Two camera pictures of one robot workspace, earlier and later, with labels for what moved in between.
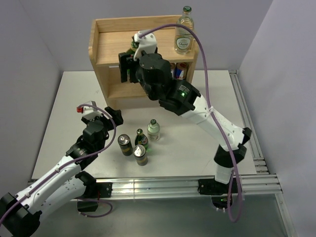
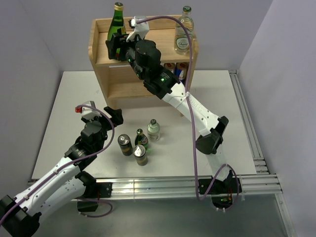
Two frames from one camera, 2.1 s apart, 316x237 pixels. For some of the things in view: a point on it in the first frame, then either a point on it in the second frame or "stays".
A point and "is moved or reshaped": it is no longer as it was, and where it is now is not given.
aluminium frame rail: [263, 182] stays
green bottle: [134, 46] is moved or reshaped
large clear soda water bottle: [183, 38] stays
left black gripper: [116, 114] stays
